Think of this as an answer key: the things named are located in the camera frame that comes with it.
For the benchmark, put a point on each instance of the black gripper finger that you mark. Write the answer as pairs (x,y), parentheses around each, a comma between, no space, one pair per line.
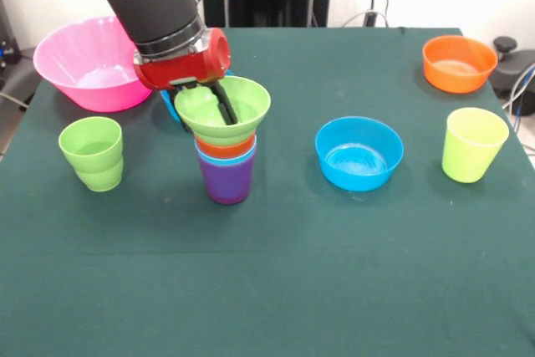
(226,106)

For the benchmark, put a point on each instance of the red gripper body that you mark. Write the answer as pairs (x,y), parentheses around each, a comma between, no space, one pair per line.
(179,68)

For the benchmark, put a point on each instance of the green bowl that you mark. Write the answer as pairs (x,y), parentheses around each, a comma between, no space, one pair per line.
(251,100)

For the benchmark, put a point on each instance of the orange cup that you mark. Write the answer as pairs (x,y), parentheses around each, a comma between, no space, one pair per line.
(221,150)

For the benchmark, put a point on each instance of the blue cup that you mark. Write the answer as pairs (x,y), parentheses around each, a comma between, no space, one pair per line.
(230,160)

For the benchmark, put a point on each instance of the purple cup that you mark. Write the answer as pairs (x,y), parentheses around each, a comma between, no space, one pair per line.
(225,183)

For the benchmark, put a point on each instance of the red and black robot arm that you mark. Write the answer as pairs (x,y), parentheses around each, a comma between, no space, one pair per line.
(154,1)

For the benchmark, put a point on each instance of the blue bowl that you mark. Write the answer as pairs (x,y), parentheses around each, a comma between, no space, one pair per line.
(359,177)
(172,112)

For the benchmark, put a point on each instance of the large pink bowl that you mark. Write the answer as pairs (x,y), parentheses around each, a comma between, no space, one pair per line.
(62,64)

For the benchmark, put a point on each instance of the dark green table cloth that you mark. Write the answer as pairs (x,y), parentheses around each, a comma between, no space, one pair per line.
(267,269)

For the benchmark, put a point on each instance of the black plug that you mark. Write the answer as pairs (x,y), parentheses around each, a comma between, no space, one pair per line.
(370,18)

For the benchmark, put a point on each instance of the black device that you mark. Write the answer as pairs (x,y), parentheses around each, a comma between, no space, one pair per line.
(8,52)

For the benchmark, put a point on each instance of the orange bowl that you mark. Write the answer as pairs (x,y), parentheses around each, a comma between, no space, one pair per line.
(457,81)

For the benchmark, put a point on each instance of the yellow-green cup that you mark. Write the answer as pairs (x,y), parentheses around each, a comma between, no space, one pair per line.
(468,160)

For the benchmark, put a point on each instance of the black office chair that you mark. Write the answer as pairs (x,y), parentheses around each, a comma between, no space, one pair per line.
(514,68)

